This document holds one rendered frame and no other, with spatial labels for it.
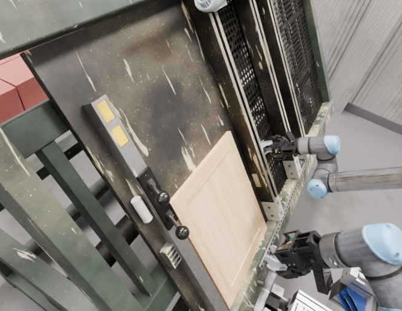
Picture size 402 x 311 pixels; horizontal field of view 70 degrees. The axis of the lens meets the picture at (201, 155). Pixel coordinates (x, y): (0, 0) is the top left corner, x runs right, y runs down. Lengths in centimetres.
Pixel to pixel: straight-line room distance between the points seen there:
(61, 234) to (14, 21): 41
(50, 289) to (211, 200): 78
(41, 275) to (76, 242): 80
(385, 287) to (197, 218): 59
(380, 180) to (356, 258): 50
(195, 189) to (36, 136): 52
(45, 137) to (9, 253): 92
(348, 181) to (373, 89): 319
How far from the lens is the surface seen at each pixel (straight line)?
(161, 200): 70
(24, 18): 64
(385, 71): 418
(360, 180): 114
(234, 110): 120
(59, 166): 78
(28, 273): 152
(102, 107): 74
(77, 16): 70
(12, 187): 64
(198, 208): 103
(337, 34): 411
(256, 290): 141
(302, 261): 77
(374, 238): 65
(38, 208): 66
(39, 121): 75
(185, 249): 97
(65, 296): 144
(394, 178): 112
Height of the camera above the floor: 212
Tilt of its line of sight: 46 degrees down
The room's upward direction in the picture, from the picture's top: 11 degrees clockwise
